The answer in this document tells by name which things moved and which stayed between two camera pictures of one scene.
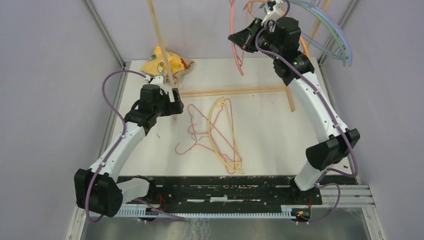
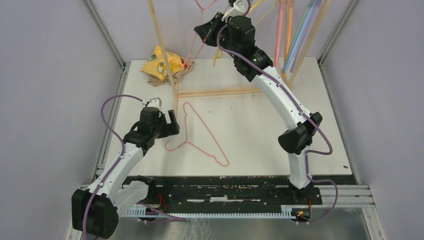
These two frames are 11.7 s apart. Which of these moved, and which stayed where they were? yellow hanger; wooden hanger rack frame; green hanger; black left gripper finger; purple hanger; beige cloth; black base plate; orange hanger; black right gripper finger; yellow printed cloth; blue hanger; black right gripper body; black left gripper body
Moved: purple hanger; black right gripper body; yellow hanger; green hanger; black left gripper body; black left gripper finger; blue hanger; black right gripper finger; orange hanger
Stayed: wooden hanger rack frame; beige cloth; yellow printed cloth; black base plate
